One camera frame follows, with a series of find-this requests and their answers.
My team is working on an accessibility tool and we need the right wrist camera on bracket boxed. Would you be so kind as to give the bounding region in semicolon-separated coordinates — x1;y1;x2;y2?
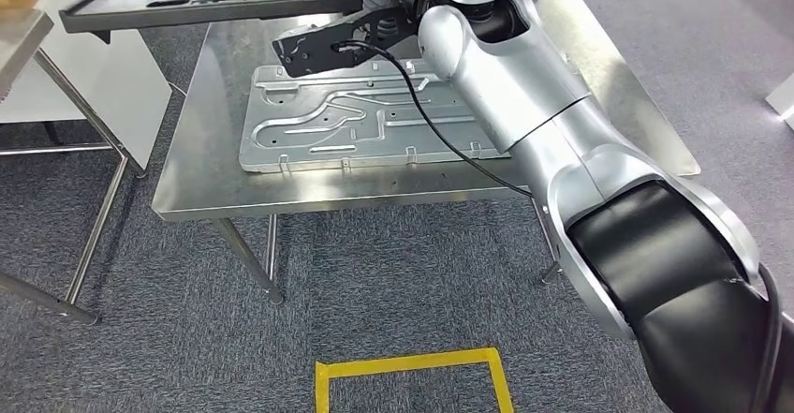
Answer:
272;5;429;80

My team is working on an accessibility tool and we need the steel side table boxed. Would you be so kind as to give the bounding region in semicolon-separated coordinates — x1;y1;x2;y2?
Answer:
0;7;150;328

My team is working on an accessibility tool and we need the white cabinet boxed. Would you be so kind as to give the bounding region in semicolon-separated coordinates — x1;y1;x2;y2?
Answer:
0;0;173;172

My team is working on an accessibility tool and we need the white floor object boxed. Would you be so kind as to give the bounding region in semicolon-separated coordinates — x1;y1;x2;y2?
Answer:
766;73;794;131

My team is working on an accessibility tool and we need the black plastic plate frame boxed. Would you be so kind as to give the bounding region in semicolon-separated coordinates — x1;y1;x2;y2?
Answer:
58;0;549;45

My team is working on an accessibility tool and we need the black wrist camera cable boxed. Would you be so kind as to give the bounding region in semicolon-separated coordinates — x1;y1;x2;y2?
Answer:
331;38;536;200

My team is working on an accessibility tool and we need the steel workbench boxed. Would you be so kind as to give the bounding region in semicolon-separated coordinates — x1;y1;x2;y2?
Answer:
152;0;702;306

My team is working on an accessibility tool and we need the black upper arm cable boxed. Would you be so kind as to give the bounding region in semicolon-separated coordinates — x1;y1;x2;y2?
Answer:
747;262;786;413

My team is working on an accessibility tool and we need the stamped metal plate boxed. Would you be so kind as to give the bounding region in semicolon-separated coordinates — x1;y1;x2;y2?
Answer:
238;59;516;174

